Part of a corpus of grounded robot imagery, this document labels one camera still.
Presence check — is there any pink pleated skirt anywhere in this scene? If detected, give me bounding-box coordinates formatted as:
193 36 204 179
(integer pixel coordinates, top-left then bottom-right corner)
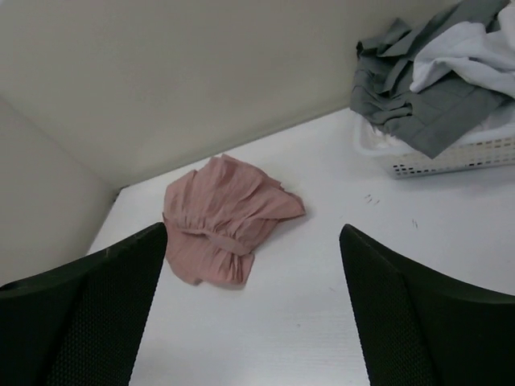
163 154 306 286

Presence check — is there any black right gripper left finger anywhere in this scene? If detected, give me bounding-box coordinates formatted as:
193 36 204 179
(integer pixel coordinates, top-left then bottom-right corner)
1 223 167 385

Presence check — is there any grey crumpled skirt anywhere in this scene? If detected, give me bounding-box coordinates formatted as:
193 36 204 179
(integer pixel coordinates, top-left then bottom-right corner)
350 1 509 158

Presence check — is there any white laundry basket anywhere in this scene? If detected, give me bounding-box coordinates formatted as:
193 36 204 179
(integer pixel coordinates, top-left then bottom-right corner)
356 120 515 180

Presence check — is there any white crumpled skirt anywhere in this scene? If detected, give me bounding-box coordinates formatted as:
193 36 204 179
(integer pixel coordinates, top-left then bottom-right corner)
410 2 514 103

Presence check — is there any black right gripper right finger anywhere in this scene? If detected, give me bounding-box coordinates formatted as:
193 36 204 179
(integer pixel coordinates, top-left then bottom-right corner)
339 224 514 385

